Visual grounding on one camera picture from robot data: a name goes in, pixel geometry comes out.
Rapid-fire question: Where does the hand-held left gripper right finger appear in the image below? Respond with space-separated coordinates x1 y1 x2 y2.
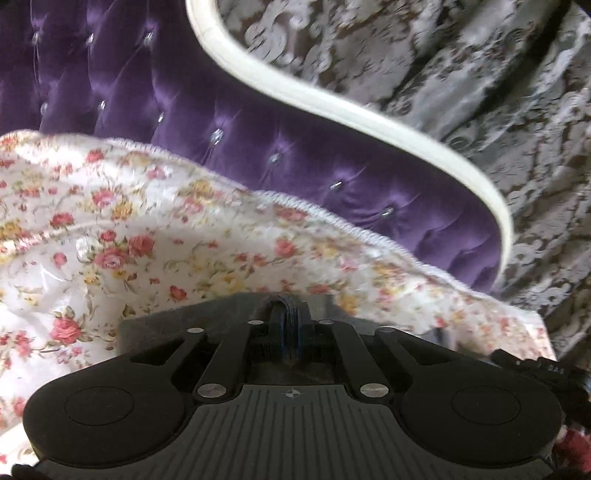
288 300 448 400

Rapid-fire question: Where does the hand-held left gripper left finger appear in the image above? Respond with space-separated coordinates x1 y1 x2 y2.
130 300 289 400

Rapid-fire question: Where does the red cloth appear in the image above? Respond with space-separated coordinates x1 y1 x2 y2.
551 427 591 469

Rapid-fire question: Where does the floral quilted blanket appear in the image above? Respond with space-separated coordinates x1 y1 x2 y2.
0 131 557 464

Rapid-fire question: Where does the purple tufted headboard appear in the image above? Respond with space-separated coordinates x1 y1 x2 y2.
0 0 514 296

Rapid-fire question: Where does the brown damask curtain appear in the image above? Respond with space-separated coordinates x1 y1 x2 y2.
215 0 591 365

